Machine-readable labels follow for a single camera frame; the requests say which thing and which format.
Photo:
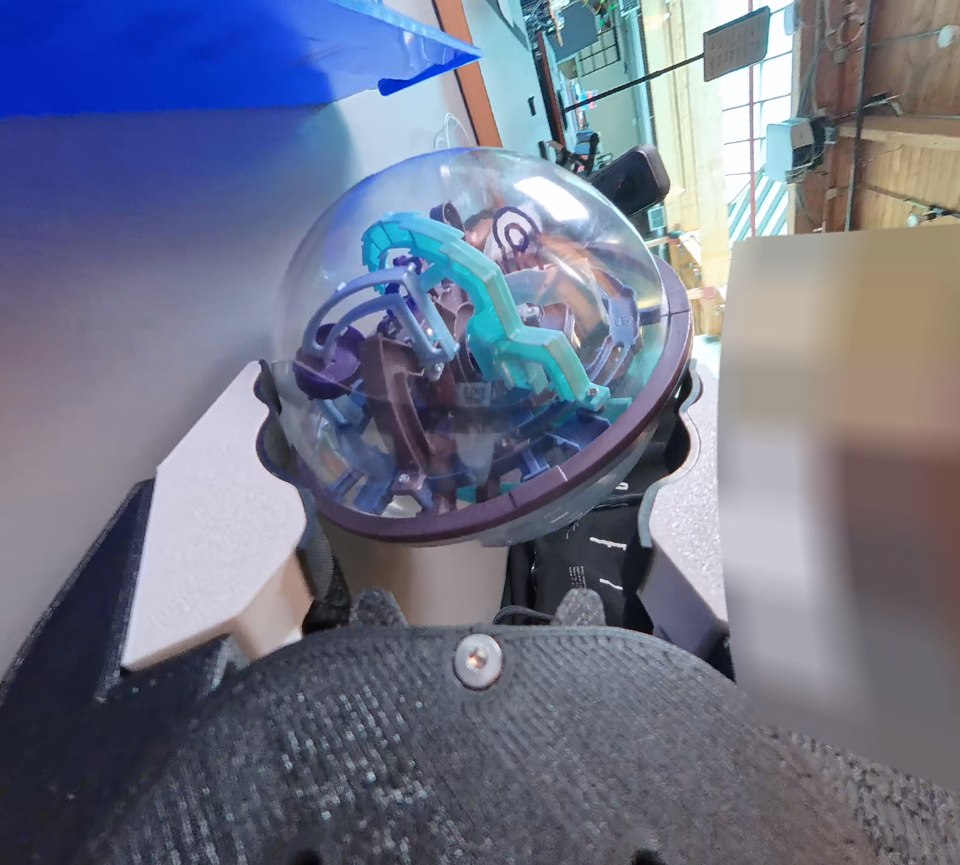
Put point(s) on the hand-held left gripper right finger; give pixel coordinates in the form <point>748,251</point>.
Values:
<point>683,603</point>

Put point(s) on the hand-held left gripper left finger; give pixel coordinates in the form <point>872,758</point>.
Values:
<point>210,535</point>

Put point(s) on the clear maze ball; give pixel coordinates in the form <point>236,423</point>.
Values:
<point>465,340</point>

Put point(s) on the ceiling projector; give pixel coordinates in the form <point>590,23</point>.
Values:
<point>792,148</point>

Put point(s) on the hanging black sign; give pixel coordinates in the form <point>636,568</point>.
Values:
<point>737,45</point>

